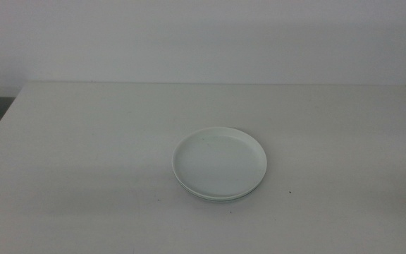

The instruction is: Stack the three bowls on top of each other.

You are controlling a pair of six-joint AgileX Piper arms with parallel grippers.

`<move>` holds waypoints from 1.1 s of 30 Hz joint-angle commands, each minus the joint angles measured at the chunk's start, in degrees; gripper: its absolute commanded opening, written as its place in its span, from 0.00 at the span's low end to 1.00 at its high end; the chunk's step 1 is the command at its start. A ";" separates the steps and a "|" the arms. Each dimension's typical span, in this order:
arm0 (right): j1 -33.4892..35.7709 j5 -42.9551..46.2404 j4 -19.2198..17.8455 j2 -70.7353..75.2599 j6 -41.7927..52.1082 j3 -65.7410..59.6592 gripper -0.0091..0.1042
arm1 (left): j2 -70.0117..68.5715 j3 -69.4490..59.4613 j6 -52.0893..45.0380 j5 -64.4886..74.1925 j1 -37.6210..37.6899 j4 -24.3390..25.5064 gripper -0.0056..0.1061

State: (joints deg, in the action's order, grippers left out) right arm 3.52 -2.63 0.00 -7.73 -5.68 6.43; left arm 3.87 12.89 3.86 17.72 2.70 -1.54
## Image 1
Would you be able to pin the white shallow bowl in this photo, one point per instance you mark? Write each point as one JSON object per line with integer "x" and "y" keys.
{"x": 219, "y": 164}

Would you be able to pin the pale green shallow bowl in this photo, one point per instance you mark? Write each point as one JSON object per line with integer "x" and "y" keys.
{"x": 217, "y": 200}

